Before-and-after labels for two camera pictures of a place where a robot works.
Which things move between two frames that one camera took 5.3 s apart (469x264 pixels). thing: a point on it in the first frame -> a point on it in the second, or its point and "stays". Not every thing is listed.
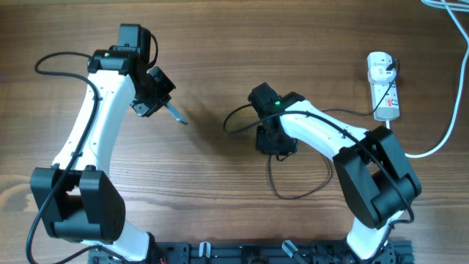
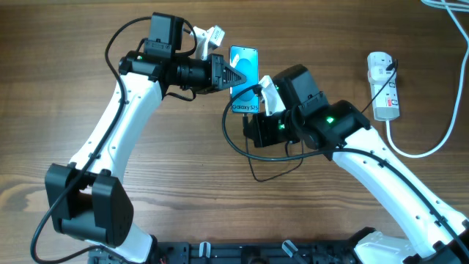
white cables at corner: (457, 5) stays
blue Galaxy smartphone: (176, 114) -> (246, 61)
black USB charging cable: (371, 112) -> (392, 65)
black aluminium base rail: (259, 252) stays
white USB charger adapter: (379, 73) stays
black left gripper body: (154, 94) -> (214, 62)
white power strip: (382, 75) stays
